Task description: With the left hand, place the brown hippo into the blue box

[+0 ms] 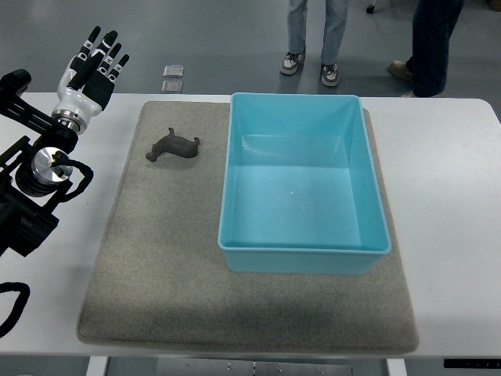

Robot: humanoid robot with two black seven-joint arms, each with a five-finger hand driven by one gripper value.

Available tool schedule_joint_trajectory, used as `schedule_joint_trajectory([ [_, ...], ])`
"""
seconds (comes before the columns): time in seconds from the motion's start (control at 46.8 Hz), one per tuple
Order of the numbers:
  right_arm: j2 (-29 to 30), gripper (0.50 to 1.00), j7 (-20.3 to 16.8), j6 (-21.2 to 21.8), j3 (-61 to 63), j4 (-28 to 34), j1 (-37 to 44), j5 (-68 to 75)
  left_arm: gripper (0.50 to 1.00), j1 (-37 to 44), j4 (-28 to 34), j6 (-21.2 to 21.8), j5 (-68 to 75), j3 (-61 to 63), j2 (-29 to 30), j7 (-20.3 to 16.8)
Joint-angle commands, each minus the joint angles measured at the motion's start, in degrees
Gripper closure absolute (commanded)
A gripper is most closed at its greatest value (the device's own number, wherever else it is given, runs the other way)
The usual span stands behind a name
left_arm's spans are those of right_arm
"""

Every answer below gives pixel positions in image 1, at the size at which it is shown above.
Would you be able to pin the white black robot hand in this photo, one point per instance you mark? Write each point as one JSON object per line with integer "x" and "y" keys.
{"x": 89, "y": 80}

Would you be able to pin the brown toy hippo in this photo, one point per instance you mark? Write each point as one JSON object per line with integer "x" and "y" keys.
{"x": 173, "y": 144}

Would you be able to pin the blue plastic box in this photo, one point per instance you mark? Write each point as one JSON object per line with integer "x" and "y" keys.
{"x": 300, "y": 191}

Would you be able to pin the lower floor outlet plate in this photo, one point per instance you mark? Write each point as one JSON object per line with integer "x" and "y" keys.
{"x": 169, "y": 86}

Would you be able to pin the floor outlet plate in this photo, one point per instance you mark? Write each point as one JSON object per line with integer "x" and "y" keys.
{"x": 173, "y": 71}
{"x": 169, "y": 86}

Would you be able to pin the upper floor outlet plate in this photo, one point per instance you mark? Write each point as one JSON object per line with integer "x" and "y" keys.
{"x": 173, "y": 71}

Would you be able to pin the grey felt mat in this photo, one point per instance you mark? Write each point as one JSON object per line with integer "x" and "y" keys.
{"x": 161, "y": 280}

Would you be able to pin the person in dark trousers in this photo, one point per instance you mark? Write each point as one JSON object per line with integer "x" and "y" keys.
{"x": 426, "y": 69}

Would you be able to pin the metal table frame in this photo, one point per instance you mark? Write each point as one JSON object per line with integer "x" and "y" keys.
{"x": 98, "y": 365}

